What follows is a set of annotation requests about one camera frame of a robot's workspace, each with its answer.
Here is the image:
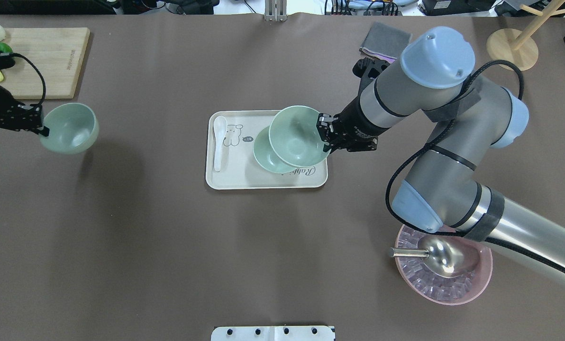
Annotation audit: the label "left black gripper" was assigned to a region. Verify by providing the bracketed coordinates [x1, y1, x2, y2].
[0, 86, 49, 137]

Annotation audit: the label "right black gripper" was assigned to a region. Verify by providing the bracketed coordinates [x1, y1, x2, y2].
[316, 97, 379, 153]

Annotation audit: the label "green bowl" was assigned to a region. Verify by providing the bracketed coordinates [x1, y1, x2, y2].
[254, 126, 296, 173]
[269, 105, 328, 168]
[39, 103, 100, 154]

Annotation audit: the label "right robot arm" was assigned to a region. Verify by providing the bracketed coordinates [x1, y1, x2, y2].
[316, 27, 565, 286]

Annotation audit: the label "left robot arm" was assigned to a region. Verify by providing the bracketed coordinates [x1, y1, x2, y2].
[0, 52, 49, 137]

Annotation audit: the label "wooden cutting board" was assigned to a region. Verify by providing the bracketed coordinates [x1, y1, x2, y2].
[0, 27, 90, 100]

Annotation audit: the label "green lime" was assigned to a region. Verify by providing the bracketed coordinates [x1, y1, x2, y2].
[0, 42, 13, 54]

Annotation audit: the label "beige rectangular tray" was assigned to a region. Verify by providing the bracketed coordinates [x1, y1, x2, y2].
[205, 110, 328, 190]

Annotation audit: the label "grey folded cloth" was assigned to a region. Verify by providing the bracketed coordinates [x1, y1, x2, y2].
[359, 22, 412, 63]

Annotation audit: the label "white ceramic spoon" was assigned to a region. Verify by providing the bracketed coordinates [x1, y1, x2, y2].
[213, 115, 228, 172]

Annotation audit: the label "clear ice cubes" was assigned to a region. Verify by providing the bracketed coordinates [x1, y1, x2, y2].
[395, 226, 479, 304]

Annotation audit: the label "metal ice scoop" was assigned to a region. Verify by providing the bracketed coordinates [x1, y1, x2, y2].
[387, 234, 480, 278]

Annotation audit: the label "wooden stand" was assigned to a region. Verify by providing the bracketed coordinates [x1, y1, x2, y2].
[486, 0, 565, 71]

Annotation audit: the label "pink bowl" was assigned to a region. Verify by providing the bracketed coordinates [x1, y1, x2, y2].
[389, 226, 493, 305]

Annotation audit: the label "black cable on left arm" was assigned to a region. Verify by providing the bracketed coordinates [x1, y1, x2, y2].
[0, 53, 47, 107]

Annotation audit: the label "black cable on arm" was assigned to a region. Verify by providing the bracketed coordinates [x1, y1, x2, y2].
[385, 59, 565, 285]
[0, 53, 47, 107]

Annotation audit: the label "metal bracket at top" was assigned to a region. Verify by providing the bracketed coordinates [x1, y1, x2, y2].
[264, 0, 288, 22]

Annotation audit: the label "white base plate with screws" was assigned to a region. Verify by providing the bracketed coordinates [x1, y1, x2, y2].
[210, 324, 336, 341]

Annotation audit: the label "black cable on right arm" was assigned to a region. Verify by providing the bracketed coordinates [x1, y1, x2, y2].
[385, 59, 565, 285]

